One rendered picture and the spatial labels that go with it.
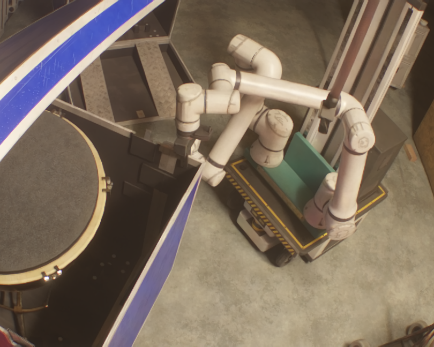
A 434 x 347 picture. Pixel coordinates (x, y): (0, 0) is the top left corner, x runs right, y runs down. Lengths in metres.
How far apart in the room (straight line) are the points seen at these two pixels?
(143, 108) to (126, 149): 1.50
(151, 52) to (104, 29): 2.72
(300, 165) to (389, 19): 1.10
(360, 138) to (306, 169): 0.89
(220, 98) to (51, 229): 0.74
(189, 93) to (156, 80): 1.98
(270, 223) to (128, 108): 1.38
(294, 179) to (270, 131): 0.32
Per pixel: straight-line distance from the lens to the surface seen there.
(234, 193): 2.93
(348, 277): 3.07
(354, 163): 2.03
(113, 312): 2.35
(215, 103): 1.72
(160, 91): 3.60
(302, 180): 2.79
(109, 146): 2.07
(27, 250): 1.57
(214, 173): 2.25
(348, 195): 2.18
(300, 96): 1.93
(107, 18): 1.17
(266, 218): 2.68
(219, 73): 1.83
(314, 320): 2.81
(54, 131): 1.91
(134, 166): 2.07
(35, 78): 0.96
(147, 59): 3.80
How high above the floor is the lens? 2.31
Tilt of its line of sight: 46 degrees down
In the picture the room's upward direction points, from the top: 19 degrees clockwise
